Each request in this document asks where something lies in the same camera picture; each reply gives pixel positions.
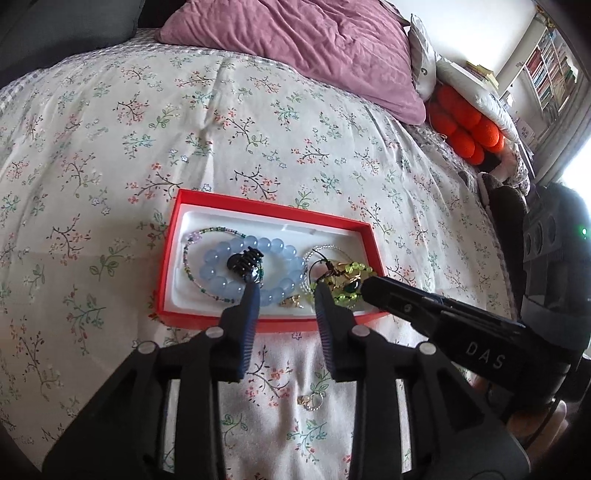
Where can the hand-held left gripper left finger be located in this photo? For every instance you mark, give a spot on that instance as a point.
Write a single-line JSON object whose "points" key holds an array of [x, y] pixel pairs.
{"points": [[249, 332]]}

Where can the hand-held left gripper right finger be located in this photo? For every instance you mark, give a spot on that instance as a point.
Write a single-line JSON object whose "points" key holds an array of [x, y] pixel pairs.
{"points": [[328, 341]]}

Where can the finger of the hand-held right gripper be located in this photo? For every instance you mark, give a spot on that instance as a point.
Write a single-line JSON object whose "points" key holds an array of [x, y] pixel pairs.
{"points": [[392, 297]]}

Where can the small gold earring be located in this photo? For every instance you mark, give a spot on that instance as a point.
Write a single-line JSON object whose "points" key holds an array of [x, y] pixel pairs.
{"points": [[291, 303]]}

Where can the silver rings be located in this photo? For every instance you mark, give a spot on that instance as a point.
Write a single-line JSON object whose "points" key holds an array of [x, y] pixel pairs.
{"points": [[310, 401]]}

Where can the black hair claw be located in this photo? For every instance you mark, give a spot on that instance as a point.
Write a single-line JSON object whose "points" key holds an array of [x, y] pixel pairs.
{"points": [[240, 263]]}

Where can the red cardboard box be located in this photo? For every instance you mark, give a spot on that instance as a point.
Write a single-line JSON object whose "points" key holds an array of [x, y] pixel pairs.
{"points": [[221, 217]]}

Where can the person's right hand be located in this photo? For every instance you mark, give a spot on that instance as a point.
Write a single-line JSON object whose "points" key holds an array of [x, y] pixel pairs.
{"points": [[531, 420]]}

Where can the dark cloth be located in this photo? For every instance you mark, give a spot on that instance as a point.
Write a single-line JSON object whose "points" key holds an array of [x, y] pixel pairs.
{"points": [[503, 203]]}

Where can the orange plush toy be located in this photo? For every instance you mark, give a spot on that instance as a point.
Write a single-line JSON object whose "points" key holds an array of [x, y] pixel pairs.
{"points": [[461, 120]]}

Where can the white bookshelf with books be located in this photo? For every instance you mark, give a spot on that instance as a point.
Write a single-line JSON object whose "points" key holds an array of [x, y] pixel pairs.
{"points": [[551, 74]]}

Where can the stack of books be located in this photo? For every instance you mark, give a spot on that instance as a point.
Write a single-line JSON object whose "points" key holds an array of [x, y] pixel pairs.
{"points": [[482, 74]]}

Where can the white pillow with grey print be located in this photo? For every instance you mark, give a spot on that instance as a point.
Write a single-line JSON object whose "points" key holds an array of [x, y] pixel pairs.
{"points": [[422, 60]]}

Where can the pink pillow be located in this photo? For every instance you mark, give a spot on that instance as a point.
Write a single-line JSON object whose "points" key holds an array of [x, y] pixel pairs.
{"points": [[300, 46]]}

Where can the dark grey cushion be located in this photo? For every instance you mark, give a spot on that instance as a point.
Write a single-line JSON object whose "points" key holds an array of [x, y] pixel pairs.
{"points": [[55, 23]]}

